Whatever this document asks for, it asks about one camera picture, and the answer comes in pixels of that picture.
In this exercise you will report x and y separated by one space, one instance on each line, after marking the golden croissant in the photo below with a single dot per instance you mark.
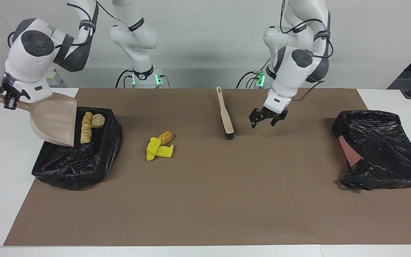
88 119
98 121
86 135

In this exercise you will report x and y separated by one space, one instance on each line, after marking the beige plastic dustpan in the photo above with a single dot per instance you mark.
54 121

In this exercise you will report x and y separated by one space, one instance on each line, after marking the brown table mat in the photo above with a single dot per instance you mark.
191 221

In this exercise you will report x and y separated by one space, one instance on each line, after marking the pink bin box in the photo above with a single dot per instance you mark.
350 151

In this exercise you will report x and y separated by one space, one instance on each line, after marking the black plastic trash bag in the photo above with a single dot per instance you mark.
387 150
77 164

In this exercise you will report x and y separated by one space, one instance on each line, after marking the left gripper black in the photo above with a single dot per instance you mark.
273 113

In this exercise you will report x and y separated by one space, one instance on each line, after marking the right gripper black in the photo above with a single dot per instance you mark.
11 94

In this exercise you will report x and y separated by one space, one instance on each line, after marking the beige brush black bristles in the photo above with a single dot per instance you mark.
226 117

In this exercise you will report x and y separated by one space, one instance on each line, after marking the brown potato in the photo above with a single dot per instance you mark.
165 137

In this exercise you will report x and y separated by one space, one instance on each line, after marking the white power strip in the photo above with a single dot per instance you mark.
55 78

